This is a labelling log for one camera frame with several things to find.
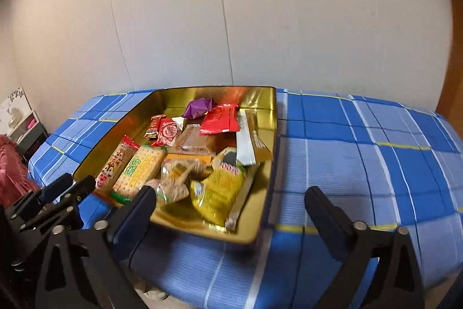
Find dark cabinet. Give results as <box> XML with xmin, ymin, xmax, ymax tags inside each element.
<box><xmin>16</xmin><ymin>124</ymin><xmax>49</xmax><ymax>163</ymax></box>

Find clear bread packet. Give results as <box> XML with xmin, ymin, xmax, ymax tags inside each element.
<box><xmin>145</xmin><ymin>153</ymin><xmax>214</xmax><ymax>204</ymax></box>

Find red-ended cracker packet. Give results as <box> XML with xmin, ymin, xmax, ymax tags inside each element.
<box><xmin>95</xmin><ymin>135</ymin><xmax>140</xmax><ymax>192</ymax></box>

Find pink cloth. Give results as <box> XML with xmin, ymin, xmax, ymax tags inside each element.
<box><xmin>0</xmin><ymin>134</ymin><xmax>40</xmax><ymax>208</ymax></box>

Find large red snack packet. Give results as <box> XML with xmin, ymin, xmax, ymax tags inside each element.
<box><xmin>199</xmin><ymin>103</ymin><xmax>241</xmax><ymax>136</ymax></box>

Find gold tin box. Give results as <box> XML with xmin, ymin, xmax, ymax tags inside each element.
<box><xmin>72</xmin><ymin>85</ymin><xmax>278</xmax><ymax>245</ymax></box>

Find wooden door with knob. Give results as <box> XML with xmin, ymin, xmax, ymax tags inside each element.
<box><xmin>436</xmin><ymin>0</ymin><xmax>463</xmax><ymax>114</ymax></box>

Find clear brown pastry packet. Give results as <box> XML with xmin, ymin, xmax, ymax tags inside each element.
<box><xmin>168</xmin><ymin>124</ymin><xmax>216</xmax><ymax>156</ymax></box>

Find small red snack packet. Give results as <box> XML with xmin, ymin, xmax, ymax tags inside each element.
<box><xmin>152</xmin><ymin>117</ymin><xmax>181</xmax><ymax>147</ymax></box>

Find yellow snack bag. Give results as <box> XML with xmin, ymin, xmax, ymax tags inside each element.
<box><xmin>190</xmin><ymin>147</ymin><xmax>257</xmax><ymax>233</ymax></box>

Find green cracker packet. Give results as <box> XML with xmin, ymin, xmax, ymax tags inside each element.
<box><xmin>109</xmin><ymin>145</ymin><xmax>167</xmax><ymax>204</ymax></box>

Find dark red candy packet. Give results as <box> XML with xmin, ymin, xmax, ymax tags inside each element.
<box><xmin>144</xmin><ymin>114</ymin><xmax>163</xmax><ymax>139</ymax></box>

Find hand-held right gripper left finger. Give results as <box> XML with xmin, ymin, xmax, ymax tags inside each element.
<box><xmin>35</xmin><ymin>186</ymin><xmax>158</xmax><ymax>309</ymax></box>

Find white and gold sachet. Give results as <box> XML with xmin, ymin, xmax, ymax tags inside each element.
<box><xmin>236</xmin><ymin>109</ymin><xmax>273</xmax><ymax>167</ymax></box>

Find blue plaid tablecloth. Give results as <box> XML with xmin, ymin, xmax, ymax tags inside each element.
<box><xmin>28</xmin><ymin>89</ymin><xmax>463</xmax><ymax>309</ymax></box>

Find white cubby shelf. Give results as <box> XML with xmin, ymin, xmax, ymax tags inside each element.
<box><xmin>0</xmin><ymin>86</ymin><xmax>40</xmax><ymax>141</ymax></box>

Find purple candy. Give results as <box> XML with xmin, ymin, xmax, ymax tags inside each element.
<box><xmin>183</xmin><ymin>97</ymin><xmax>215</xmax><ymax>119</ymax></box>

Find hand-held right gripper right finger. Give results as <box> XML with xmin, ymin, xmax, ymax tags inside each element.
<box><xmin>304</xmin><ymin>186</ymin><xmax>425</xmax><ymax>309</ymax></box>

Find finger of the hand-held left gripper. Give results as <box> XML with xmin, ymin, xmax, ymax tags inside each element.
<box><xmin>20</xmin><ymin>176</ymin><xmax>96</xmax><ymax>228</ymax></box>
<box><xmin>7</xmin><ymin>173</ymin><xmax>75</xmax><ymax>219</ymax></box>

